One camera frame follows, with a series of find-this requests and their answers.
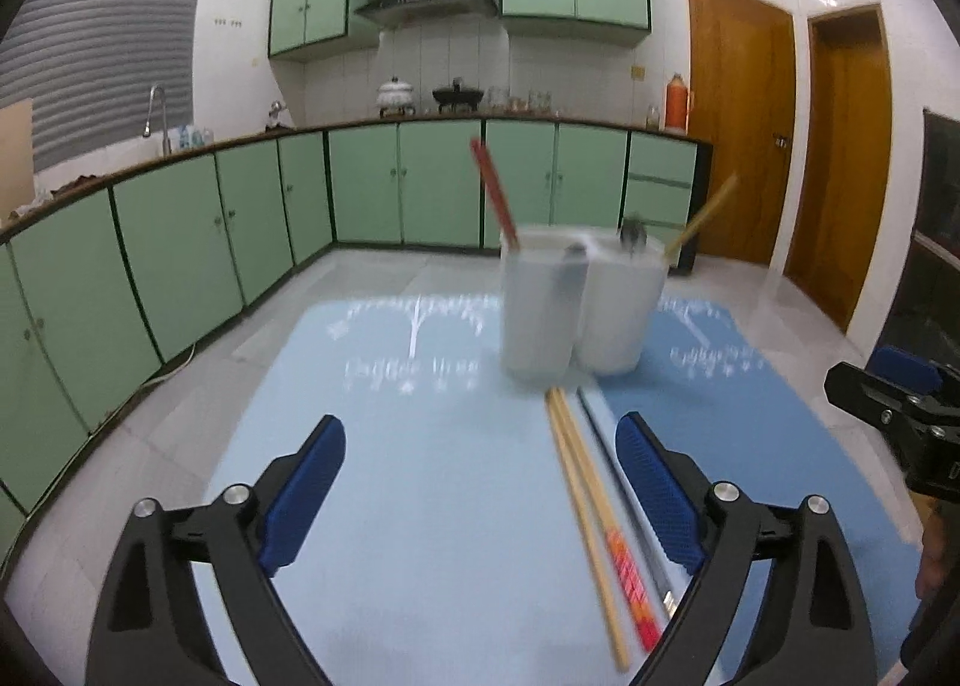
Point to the plain wooden chopstick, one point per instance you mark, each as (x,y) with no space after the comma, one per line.
(705,213)
(589,536)

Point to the black wok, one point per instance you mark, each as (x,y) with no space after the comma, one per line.
(457,97)

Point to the bottles beside sink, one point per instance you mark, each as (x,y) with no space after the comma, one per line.
(191,137)

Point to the black chopstick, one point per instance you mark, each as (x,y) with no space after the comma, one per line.
(626,498)

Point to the white lidded pot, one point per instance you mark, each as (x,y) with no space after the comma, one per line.
(395,95)

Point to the white double utensil holder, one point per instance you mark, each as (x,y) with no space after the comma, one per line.
(585,311)

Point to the small metal kettle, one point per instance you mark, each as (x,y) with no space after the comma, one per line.
(277,116)

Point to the wooden door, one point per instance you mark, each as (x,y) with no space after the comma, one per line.
(847,176)
(739,123)

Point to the black range hood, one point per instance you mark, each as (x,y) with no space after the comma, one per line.
(427,3)

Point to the metal sink faucet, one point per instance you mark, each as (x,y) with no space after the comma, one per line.
(159,123)

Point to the orange thermos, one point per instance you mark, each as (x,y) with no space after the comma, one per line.
(679,104)

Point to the light blue printed mat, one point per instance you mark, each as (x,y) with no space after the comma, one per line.
(420,506)

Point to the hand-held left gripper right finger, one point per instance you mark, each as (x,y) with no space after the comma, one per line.
(660,495)

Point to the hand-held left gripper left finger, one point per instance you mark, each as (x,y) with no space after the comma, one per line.
(304,498)

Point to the small glass jar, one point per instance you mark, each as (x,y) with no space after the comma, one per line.
(653,117)

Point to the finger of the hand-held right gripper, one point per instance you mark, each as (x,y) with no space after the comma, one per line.
(862,386)
(904,363)

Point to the red-ended wooden chopstick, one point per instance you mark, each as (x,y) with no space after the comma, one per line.
(495,194)

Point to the red patterned wooden chopstick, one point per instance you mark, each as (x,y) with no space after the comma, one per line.
(607,521)

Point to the black cabinet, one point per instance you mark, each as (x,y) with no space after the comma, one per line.
(937,243)

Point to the glass jars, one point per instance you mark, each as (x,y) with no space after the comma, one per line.
(525,101)

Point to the person's right hand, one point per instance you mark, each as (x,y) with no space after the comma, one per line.
(934,555)

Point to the grey window blind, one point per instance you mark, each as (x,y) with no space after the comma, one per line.
(97,33)

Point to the cardboard box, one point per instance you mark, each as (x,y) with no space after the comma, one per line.
(15,161)

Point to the green base cabinets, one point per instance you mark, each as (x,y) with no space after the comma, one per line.
(442,183)

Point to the dark blue printed mat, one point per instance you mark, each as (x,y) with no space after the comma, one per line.
(780,476)

